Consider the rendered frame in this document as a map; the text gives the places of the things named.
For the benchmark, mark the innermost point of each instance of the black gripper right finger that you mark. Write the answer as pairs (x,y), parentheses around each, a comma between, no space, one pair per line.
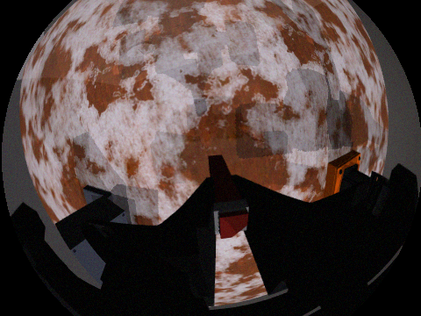
(281,229)

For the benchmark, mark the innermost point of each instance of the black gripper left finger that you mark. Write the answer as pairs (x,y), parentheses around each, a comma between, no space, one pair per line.
(184,243)

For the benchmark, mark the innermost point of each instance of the dark red square peg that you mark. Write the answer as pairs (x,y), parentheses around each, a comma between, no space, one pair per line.
(230,212)

